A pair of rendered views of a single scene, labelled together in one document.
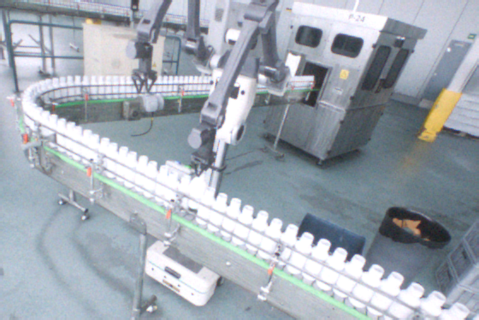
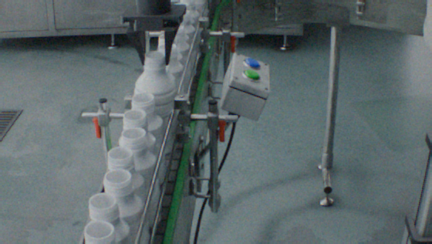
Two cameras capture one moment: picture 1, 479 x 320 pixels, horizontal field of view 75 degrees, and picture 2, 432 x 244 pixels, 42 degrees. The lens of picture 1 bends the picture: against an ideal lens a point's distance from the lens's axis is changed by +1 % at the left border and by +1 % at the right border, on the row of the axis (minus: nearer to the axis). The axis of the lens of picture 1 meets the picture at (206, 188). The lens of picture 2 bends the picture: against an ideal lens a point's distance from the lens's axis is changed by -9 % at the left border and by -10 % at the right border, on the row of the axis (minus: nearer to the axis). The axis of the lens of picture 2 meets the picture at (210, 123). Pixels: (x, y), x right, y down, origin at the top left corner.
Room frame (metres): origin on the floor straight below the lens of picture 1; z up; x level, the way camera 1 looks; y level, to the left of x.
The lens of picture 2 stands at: (0.86, -0.90, 1.60)
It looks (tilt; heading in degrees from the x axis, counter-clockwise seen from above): 28 degrees down; 70
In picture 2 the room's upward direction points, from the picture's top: 1 degrees counter-clockwise
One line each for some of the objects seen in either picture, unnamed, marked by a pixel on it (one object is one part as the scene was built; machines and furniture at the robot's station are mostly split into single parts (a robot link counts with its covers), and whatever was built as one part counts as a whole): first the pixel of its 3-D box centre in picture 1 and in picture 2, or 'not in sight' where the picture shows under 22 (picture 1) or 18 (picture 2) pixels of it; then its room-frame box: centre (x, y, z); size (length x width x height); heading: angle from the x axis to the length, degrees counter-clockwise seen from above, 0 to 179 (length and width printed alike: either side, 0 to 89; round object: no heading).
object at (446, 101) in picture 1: (438, 115); not in sight; (7.26, -4.72, 0.55); 0.40 x 0.40 x 1.10; 65
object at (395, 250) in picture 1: (397, 253); not in sight; (2.07, -1.65, 0.32); 0.45 x 0.45 x 0.64
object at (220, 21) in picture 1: (225, 49); not in sight; (7.47, 0.22, 0.96); 0.82 x 0.50 x 1.91; 137
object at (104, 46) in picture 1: (123, 69); not in sight; (5.22, 1.76, 0.59); 1.10 x 0.62 x 1.18; 137
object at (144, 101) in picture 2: (206, 205); (146, 140); (1.05, -0.01, 1.08); 0.06 x 0.06 x 0.17
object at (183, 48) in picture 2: (142, 173); (176, 62); (1.21, 0.30, 1.08); 0.06 x 0.06 x 0.17
